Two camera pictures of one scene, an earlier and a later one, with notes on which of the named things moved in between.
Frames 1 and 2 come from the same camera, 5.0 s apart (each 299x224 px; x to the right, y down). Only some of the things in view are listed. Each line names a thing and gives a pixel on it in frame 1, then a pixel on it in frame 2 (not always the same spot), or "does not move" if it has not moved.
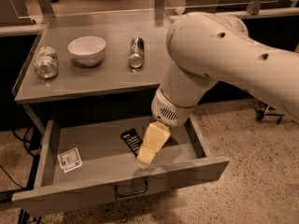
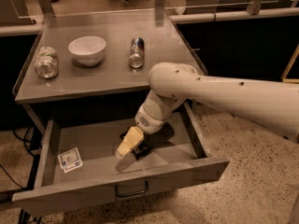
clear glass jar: x=46 y=63 does not move
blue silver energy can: x=136 y=53 does not move
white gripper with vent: x=169 y=110 → x=148 y=121
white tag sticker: x=69 y=161 does not move
